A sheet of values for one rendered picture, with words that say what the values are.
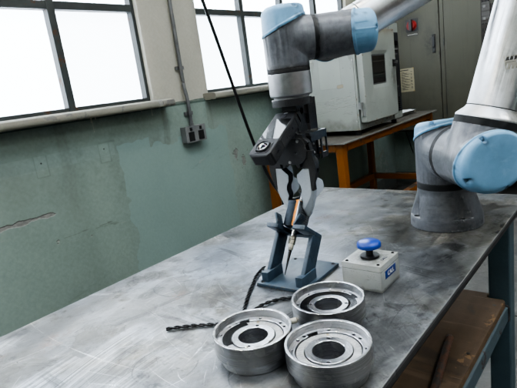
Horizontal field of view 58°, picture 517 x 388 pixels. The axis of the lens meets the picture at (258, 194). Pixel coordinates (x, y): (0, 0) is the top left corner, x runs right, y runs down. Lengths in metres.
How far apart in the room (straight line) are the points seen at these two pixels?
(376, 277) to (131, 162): 1.78
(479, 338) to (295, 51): 0.74
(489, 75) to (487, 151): 0.13
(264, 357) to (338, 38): 0.51
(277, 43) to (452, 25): 3.66
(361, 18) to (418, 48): 3.67
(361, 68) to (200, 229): 1.31
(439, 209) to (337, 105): 1.93
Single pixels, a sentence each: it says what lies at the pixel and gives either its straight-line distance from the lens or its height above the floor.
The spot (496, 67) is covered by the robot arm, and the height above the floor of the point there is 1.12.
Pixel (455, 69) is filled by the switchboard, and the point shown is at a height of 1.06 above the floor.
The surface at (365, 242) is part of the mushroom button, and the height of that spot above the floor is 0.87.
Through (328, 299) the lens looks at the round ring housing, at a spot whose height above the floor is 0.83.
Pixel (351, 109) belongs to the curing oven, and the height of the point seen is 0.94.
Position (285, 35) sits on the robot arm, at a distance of 0.80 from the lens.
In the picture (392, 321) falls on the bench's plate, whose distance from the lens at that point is 0.71.
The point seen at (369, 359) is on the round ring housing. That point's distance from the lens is 0.57.
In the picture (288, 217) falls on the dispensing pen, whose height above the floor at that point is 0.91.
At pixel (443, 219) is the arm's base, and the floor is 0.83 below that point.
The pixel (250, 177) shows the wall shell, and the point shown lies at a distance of 2.99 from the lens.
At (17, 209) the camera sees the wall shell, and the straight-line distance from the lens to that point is 2.13.
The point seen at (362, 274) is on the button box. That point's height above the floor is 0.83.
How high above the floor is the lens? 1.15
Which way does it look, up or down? 13 degrees down
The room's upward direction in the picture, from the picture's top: 8 degrees counter-clockwise
